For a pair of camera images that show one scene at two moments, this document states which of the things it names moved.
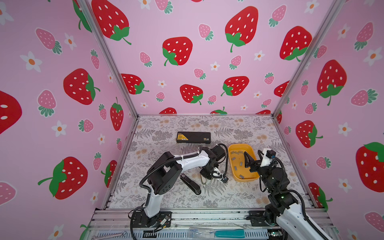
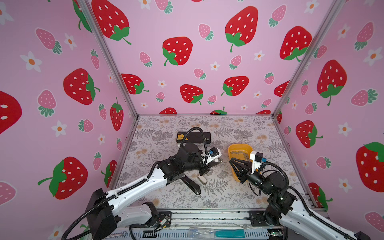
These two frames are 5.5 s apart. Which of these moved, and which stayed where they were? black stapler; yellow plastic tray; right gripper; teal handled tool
Moved: right gripper
Stayed: teal handled tool; yellow plastic tray; black stapler
